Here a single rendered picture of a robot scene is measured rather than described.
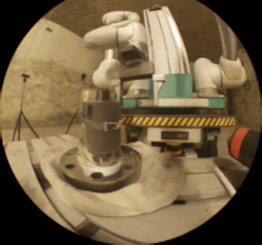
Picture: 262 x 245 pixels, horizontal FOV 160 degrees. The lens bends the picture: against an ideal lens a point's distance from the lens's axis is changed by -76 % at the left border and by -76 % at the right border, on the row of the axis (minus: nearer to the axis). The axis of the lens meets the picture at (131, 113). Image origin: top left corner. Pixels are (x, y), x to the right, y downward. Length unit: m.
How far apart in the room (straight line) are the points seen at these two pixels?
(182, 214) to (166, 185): 0.08
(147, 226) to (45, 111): 2.54
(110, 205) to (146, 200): 0.06
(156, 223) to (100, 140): 0.21
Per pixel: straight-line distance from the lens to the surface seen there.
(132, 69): 0.34
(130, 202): 0.20
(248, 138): 0.30
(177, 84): 0.72
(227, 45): 0.62
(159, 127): 0.43
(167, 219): 0.21
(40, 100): 2.54
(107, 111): 0.22
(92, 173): 0.23
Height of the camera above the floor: 0.33
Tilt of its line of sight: level
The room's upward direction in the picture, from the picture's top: straight up
